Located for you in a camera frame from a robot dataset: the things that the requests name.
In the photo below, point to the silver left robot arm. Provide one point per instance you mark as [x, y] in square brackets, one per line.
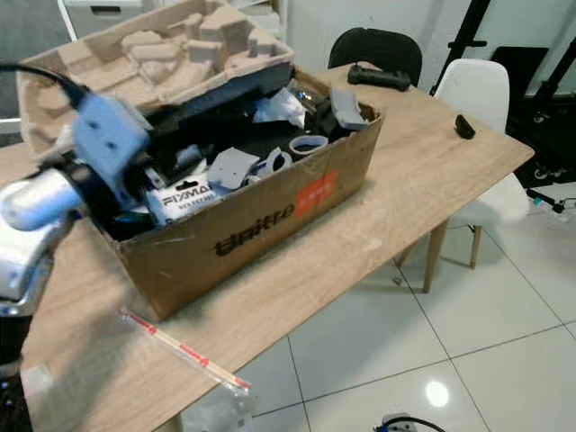
[29, 225]

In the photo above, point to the white Fixman box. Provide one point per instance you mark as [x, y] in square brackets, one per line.
[184, 203]

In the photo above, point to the moulded pulp tray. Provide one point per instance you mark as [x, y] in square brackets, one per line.
[162, 54]

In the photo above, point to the large printed cardboard box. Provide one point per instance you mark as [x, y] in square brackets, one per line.
[252, 238]

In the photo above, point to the white crumpled plastic bag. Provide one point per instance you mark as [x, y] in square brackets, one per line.
[279, 108]

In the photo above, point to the grey tape roll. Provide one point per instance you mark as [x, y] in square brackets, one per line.
[309, 144]

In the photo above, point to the white cabinet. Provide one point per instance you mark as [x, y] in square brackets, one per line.
[103, 13]

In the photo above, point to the chopsticks in clear wrapper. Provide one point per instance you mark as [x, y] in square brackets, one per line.
[184, 351]

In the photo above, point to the black controller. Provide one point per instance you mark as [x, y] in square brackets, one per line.
[380, 77]

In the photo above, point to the black chair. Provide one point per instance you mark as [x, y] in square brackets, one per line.
[376, 49]

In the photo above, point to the light wooden table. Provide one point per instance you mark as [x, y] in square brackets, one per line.
[414, 189]

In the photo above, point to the small black mouse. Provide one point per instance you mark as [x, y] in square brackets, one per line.
[465, 127]

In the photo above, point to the white plastic chair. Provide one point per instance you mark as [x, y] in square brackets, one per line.
[477, 94]

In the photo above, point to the black tripod leg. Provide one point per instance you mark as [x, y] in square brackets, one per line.
[560, 76]
[468, 36]

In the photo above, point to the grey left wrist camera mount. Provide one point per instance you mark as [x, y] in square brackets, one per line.
[110, 139]

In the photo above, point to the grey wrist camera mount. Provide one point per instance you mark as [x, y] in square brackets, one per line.
[110, 139]
[398, 424]

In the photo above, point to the flat grey plastic bracket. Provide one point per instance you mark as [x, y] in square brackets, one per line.
[232, 167]

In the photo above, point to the tall grey plastic bracket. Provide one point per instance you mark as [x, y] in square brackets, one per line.
[349, 108]

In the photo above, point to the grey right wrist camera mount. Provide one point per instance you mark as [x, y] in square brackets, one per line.
[398, 424]

